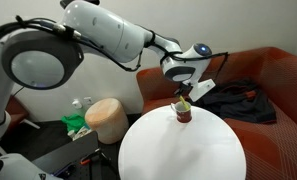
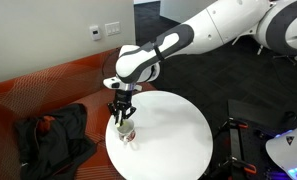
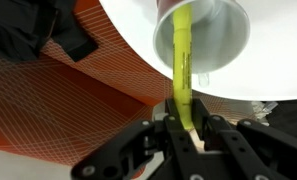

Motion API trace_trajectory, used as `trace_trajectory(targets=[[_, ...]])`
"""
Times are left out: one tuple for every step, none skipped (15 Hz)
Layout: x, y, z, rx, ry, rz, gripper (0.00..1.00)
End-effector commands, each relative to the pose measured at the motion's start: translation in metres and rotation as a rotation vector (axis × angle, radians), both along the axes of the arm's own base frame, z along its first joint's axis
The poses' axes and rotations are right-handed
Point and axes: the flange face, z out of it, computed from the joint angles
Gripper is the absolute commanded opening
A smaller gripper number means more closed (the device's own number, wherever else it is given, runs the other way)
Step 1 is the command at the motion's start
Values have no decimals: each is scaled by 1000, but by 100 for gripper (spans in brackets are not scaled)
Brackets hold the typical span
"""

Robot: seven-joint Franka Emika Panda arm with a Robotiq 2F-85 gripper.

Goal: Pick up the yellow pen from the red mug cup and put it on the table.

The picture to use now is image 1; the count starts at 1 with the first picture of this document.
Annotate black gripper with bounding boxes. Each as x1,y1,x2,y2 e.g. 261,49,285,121
175,82,193,99

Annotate yellow pen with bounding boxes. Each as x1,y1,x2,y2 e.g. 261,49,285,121
178,95,191,111

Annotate black jacket orange lining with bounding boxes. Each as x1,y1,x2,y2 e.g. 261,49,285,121
191,77,278,125

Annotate beige round pouf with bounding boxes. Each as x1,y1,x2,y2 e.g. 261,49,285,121
84,97,130,145

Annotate orange patterned sofa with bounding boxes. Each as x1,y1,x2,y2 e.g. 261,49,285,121
135,46,297,180

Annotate green plastic bag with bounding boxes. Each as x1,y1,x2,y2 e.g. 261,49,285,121
60,113,91,135

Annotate black mounting board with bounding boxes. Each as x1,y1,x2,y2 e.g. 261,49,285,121
31,130,122,180

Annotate orange chair white legs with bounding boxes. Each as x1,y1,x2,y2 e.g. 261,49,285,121
3,94,41,135

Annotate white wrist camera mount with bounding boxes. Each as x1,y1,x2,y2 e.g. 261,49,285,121
189,78,217,103

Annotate red mug white handle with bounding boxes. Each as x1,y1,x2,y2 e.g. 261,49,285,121
170,100,194,124

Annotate white wall outlet plate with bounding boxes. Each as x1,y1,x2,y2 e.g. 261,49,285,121
83,96,94,106

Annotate black clamp orange handle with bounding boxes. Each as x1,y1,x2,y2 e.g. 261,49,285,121
79,148,111,168

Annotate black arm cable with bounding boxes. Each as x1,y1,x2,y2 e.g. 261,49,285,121
0,14,230,81

